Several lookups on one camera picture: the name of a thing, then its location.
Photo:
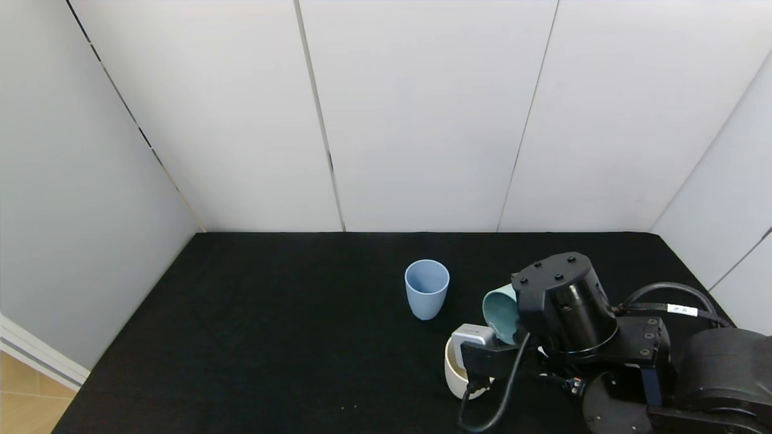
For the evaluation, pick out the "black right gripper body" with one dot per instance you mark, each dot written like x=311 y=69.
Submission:
x=567 y=307

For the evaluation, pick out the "teal plastic cup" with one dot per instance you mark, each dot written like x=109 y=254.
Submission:
x=500 y=313

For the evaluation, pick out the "cream plastic cup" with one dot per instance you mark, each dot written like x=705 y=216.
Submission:
x=452 y=374

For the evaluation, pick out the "light blue plastic cup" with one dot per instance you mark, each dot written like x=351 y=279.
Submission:
x=426 y=298

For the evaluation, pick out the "black tablecloth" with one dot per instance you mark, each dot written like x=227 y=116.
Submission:
x=271 y=337

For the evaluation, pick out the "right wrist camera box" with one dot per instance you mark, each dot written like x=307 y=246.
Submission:
x=488 y=361

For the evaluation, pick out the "white wall baseboard rail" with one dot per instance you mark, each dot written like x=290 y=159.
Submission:
x=42 y=355

